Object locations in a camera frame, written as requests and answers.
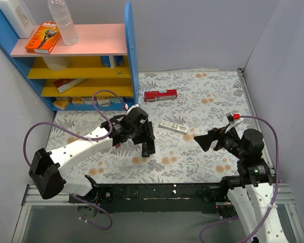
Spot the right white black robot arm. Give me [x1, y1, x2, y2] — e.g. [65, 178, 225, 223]
[194, 127, 288, 242]

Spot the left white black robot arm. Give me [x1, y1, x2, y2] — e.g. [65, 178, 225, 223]
[28, 106, 156, 203]

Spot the black slim remote control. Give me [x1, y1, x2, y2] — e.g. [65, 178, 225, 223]
[141, 142, 150, 157]

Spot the white air conditioner remote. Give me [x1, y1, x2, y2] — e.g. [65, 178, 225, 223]
[159, 120, 188, 134]

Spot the red rectangular box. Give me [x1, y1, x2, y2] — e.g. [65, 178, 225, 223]
[144, 89, 178, 102]

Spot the blue white small box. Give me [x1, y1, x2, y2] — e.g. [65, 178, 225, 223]
[109, 96, 123, 104]

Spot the white red small box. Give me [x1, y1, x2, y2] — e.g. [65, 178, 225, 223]
[96, 97, 111, 107]

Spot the floral patterned table mat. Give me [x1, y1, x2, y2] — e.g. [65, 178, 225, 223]
[37, 71, 276, 185]

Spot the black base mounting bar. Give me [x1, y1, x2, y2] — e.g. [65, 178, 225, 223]
[68, 183, 237, 218]

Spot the blue multicolour shelf unit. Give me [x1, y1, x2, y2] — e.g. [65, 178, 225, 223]
[0, 2, 139, 111]

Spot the yellow white small box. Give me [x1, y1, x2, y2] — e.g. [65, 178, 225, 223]
[71, 97, 85, 105]

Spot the orange yellow small box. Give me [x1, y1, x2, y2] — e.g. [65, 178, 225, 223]
[53, 97, 72, 110]

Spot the red white flat box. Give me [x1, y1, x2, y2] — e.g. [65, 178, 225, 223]
[53, 78, 87, 94]

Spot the white cylinder container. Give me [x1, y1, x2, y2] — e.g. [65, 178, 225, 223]
[42, 57, 71, 71]

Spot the orange razor box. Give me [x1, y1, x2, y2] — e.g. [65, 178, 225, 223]
[25, 21, 61, 54]

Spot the clear plastic water bottle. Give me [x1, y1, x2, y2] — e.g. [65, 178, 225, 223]
[48, 0, 79, 45]

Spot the white plastic bottle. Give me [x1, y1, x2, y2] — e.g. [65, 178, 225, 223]
[0, 0, 34, 39]

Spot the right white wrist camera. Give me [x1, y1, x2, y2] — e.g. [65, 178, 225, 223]
[225, 110, 243, 133]

